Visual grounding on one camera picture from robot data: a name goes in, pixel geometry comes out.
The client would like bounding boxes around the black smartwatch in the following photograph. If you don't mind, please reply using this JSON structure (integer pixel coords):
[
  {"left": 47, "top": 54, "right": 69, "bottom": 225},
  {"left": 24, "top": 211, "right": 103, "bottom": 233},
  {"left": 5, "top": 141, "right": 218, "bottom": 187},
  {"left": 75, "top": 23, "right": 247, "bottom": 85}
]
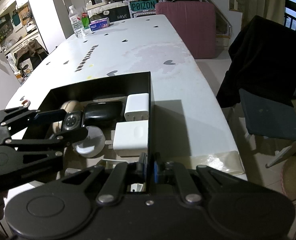
[{"left": 61, "top": 110, "right": 85, "bottom": 132}]

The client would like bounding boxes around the white round puck charger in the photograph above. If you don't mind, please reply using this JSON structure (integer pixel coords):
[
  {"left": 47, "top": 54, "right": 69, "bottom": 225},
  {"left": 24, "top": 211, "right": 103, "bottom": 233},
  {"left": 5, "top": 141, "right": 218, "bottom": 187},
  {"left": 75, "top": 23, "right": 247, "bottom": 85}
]
[{"left": 73, "top": 126, "right": 106, "bottom": 158}]

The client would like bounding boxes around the large white power adapter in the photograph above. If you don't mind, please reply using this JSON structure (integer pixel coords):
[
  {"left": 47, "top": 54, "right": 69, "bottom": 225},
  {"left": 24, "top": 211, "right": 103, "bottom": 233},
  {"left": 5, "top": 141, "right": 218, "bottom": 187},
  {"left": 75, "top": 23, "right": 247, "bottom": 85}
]
[{"left": 105, "top": 120, "right": 148, "bottom": 157}]

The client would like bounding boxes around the black oval case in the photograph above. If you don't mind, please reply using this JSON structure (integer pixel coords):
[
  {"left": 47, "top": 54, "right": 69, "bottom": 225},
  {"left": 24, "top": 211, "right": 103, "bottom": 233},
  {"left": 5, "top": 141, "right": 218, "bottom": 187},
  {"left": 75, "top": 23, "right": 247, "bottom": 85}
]
[{"left": 83, "top": 101, "right": 124, "bottom": 127}]

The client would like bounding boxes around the white USB wall charger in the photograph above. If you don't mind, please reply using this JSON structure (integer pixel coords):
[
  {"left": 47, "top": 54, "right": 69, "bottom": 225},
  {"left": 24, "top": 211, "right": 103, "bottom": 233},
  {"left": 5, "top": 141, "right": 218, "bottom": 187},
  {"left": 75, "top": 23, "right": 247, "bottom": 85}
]
[{"left": 124, "top": 93, "right": 149, "bottom": 121}]

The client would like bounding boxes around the black storage box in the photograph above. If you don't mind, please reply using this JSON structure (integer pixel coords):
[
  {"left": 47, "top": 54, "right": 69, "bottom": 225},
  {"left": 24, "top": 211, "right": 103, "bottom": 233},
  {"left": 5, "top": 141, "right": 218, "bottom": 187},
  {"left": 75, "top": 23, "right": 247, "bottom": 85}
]
[{"left": 20, "top": 71, "right": 155, "bottom": 196}]

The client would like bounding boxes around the black folding chair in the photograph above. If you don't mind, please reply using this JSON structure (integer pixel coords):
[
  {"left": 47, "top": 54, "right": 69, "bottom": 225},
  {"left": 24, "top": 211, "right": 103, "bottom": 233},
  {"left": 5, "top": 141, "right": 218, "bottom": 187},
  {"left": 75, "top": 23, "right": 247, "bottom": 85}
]
[{"left": 14, "top": 39, "right": 49, "bottom": 77}]

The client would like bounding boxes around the clear water bottle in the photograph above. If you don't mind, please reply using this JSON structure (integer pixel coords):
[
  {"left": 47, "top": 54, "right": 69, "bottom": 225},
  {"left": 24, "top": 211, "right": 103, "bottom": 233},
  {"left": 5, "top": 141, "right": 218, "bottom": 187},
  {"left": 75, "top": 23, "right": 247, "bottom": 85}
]
[{"left": 69, "top": 5, "right": 86, "bottom": 38}]

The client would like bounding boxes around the white metal shelf rack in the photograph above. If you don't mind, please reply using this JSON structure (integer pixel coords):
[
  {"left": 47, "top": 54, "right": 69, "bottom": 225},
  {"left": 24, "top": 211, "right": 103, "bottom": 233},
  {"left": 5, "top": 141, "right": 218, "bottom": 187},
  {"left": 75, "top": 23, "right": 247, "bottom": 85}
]
[{"left": 82, "top": 0, "right": 114, "bottom": 13}]

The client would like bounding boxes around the dark cushioned chair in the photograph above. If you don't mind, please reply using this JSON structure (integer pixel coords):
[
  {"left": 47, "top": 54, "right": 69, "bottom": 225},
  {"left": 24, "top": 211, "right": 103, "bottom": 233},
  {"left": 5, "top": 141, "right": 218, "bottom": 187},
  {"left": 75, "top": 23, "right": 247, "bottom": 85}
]
[{"left": 215, "top": 15, "right": 296, "bottom": 168}]

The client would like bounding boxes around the POIZON sign box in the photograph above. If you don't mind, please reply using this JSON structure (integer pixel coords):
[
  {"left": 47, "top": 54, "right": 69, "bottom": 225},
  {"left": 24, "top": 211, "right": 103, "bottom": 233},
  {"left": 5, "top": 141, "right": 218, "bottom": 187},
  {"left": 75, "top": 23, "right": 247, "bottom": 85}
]
[{"left": 128, "top": 0, "right": 159, "bottom": 18}]

